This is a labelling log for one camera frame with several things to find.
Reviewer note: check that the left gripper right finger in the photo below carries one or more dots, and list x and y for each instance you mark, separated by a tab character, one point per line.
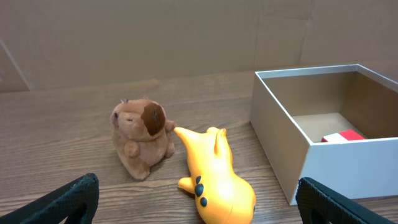
319	204

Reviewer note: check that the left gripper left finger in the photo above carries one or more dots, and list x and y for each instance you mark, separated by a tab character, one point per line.
75	202

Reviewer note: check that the colourful puzzle cube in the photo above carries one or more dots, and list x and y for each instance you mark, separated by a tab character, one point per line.
342	136

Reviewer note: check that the brown capybara plush toy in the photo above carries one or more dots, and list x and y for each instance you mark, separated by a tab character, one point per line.
142	135

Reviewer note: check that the yellow rubber dolphin toy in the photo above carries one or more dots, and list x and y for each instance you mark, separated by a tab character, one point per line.
221	196

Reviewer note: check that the white cardboard box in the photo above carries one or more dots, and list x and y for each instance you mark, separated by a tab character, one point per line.
292	109

